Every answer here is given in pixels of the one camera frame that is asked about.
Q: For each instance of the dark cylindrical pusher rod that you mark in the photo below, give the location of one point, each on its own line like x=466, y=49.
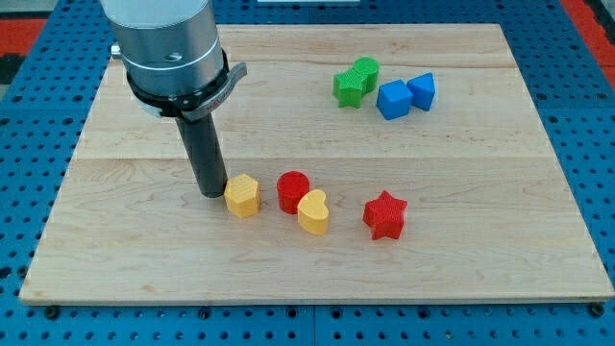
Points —
x=203, y=150

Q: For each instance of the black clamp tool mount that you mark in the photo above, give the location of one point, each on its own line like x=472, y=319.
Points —
x=198, y=103

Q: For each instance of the yellow hexagon block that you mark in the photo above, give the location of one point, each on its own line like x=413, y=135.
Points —
x=242, y=196

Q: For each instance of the red circle block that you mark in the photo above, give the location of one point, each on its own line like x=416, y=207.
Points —
x=292, y=186

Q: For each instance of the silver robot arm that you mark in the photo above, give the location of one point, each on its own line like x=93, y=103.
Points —
x=175, y=62

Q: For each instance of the green circle block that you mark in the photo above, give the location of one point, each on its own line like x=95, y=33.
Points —
x=369, y=69

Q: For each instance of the yellow heart block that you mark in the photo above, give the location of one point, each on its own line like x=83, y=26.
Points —
x=313, y=213

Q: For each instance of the green star block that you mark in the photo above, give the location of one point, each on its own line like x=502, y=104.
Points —
x=349, y=88

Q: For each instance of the wooden board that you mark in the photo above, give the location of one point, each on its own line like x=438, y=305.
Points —
x=490, y=217

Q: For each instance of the blue cube block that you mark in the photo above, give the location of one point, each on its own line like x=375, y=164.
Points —
x=394, y=100

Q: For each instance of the red star block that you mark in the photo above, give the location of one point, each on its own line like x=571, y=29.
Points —
x=385, y=216

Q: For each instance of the blue triangle block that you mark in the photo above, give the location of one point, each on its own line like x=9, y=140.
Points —
x=423, y=91

